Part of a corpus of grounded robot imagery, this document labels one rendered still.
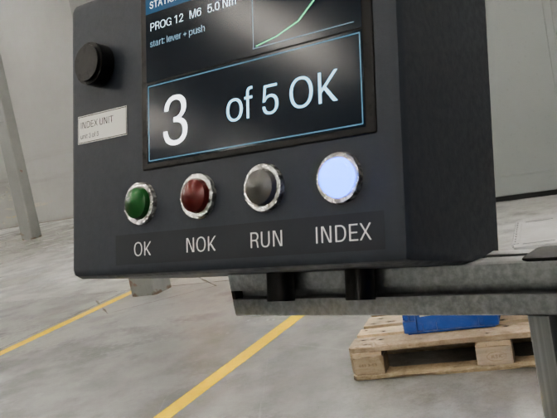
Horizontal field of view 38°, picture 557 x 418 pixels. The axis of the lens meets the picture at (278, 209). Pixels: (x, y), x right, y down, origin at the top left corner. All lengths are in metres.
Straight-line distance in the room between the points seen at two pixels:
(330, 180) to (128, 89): 0.18
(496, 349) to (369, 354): 0.52
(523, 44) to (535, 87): 0.40
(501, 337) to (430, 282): 2.94
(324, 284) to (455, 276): 0.09
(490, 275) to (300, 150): 0.12
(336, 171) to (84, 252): 0.21
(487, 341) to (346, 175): 3.03
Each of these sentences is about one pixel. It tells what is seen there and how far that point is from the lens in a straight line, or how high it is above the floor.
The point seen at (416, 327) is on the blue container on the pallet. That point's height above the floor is 0.18.
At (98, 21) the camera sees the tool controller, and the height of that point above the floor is 1.24.
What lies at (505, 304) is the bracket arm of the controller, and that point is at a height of 1.03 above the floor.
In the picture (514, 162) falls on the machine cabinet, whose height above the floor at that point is 0.35.
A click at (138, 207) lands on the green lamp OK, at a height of 1.11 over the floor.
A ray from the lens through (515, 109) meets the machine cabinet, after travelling 7.80.
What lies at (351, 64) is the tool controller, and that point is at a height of 1.17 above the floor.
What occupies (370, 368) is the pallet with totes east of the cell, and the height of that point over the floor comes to 0.05.
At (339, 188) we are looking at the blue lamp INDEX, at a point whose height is 1.11.
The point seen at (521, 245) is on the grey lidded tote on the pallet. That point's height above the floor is 0.47.
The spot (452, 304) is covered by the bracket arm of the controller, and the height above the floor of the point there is 1.03.
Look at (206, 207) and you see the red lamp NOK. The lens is 0.47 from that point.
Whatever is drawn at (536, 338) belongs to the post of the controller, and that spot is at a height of 1.01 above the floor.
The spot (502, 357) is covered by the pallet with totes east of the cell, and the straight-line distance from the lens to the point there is 3.43.
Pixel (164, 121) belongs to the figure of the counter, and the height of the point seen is 1.16.
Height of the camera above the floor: 1.15
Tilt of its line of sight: 6 degrees down
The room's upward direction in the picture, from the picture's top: 11 degrees counter-clockwise
